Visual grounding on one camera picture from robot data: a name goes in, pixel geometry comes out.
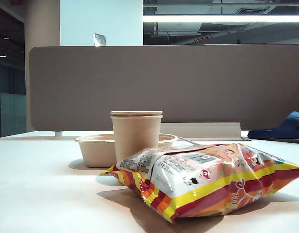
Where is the orange yellow chips bag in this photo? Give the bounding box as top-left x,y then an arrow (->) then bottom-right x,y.
100,142 -> 299,217

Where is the white cable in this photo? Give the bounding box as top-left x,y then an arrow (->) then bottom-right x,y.
176,136 -> 201,147

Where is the dark blue slipper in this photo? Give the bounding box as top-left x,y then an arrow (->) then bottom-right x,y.
247,111 -> 299,140

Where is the dark glass partition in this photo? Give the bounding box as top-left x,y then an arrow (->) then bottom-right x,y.
0,4 -> 27,139

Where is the brown paper cup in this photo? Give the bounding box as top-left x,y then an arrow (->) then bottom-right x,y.
110,115 -> 163,168
110,110 -> 163,119

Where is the ceiling light strip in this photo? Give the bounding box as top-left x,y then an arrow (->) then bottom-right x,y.
142,14 -> 299,23

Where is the white cable tray lid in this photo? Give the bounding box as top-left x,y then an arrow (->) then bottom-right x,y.
160,122 -> 242,138

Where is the grey desk divider panel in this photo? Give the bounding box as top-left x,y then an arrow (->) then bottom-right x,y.
29,44 -> 299,132

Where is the metal wall plate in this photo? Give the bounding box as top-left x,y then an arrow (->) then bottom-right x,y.
93,33 -> 107,47

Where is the beige paper food box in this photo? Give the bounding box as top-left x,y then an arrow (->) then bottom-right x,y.
74,133 -> 179,168

